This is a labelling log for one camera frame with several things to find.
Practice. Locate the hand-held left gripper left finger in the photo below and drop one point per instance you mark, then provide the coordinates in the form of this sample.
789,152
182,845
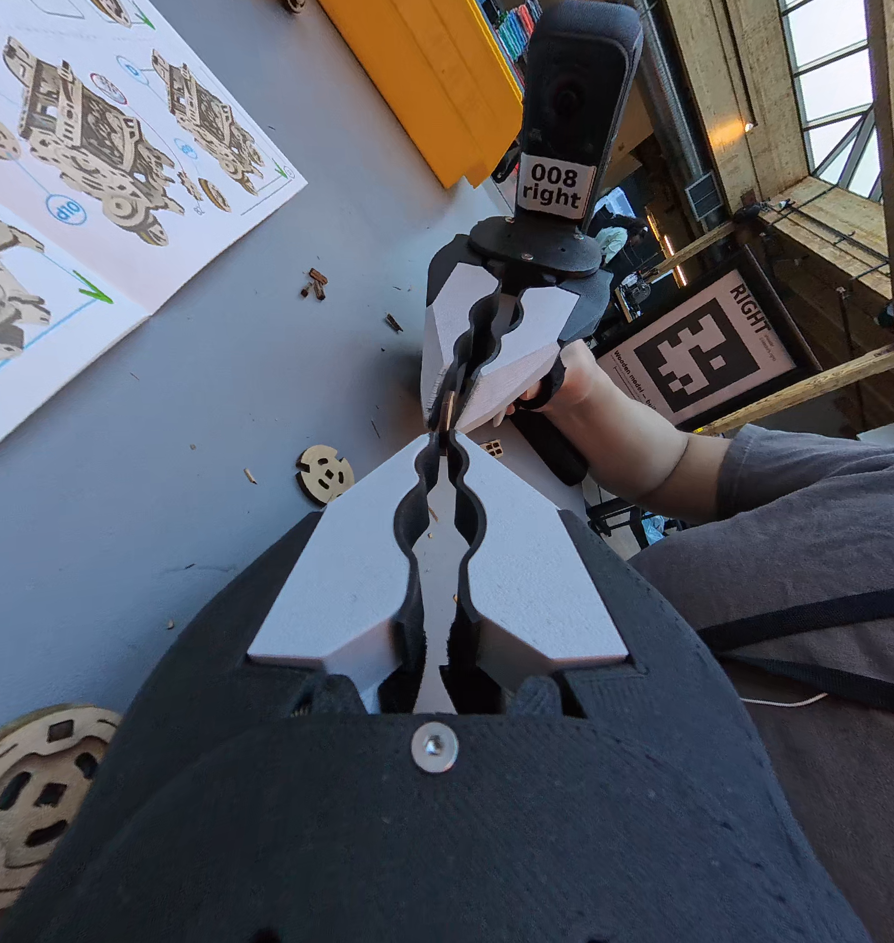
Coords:
336,589

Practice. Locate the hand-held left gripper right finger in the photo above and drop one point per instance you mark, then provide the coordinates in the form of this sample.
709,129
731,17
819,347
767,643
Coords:
557,589

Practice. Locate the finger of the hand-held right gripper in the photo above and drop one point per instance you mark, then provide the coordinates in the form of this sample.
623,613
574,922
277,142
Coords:
524,353
454,317

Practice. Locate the small wooden wheel disc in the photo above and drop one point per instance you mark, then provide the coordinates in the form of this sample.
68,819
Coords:
449,409

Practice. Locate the person's right forearm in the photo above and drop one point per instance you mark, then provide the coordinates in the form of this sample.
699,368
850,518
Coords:
675,479

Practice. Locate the grey desk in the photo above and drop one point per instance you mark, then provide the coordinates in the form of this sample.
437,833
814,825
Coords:
233,412

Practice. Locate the person's right hand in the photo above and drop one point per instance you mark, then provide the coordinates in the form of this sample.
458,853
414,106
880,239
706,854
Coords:
590,390

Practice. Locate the stack of colourful boxes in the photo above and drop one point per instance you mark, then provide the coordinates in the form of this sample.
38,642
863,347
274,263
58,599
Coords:
517,29

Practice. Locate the small square wooden piece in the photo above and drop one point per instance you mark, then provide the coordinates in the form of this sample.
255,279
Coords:
493,449

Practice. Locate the slotted wooden disc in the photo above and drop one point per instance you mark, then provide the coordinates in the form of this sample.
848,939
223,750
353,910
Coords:
307,468

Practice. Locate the yellow plastic bin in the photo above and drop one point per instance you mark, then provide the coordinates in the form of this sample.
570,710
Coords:
432,74

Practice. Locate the framed marker sign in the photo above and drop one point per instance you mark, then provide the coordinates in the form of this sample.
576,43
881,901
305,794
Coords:
712,346

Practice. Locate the instruction booklet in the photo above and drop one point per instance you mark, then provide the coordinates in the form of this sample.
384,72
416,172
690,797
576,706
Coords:
196,250

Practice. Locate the person's t-shirt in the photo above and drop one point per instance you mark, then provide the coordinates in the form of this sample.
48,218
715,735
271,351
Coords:
822,530

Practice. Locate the ridged wooden wheel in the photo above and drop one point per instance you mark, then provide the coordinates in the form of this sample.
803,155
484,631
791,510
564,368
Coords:
19,744

